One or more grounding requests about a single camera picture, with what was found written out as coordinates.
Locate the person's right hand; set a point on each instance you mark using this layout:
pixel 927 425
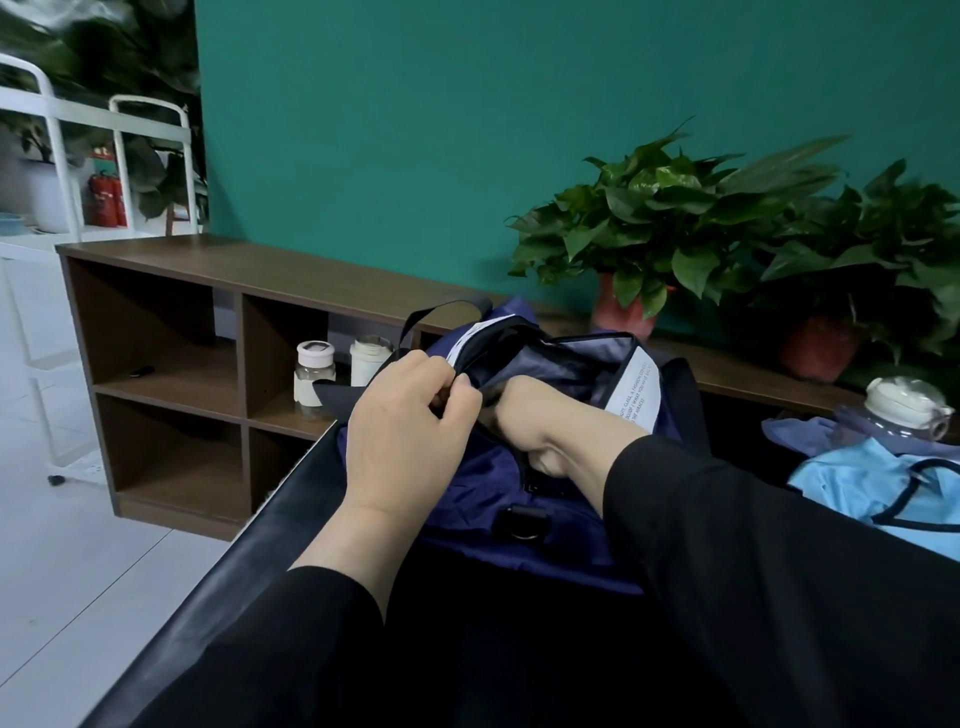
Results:
pixel 543 420

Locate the person's left hand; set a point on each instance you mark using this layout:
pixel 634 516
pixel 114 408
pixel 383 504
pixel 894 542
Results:
pixel 402 435

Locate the navy blue bag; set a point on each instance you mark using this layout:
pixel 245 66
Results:
pixel 495 510

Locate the light blue vest black trim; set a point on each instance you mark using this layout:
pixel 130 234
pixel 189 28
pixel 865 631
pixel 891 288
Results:
pixel 885 495

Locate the clear bottle silver cap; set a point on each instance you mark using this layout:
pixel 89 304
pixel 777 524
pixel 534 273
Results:
pixel 908 405

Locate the person's right forearm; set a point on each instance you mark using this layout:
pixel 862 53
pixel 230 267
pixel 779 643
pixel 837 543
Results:
pixel 780 600

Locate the person's left forearm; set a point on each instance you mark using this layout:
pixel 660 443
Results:
pixel 285 645

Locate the small white-lidded jar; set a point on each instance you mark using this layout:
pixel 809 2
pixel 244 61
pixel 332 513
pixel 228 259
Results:
pixel 314 375

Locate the green plant in red pot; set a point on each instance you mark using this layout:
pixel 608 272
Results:
pixel 660 218
pixel 870 255

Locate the black leather bench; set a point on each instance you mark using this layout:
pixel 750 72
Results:
pixel 225 600

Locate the wooden shelf cabinet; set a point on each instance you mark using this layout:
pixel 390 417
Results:
pixel 150 390

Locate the red bottle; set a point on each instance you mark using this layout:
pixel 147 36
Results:
pixel 105 195

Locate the white wheeled cart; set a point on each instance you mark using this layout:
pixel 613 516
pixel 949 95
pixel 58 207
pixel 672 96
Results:
pixel 60 113

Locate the white metal rack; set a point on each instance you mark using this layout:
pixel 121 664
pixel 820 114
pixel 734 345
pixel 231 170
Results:
pixel 90 38

